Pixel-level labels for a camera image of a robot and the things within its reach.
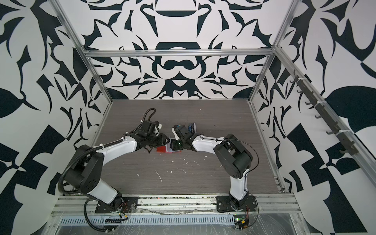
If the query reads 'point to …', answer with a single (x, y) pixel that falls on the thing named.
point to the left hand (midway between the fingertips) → (169, 138)
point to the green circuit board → (239, 221)
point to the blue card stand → (192, 128)
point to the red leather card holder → (167, 149)
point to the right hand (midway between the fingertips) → (170, 145)
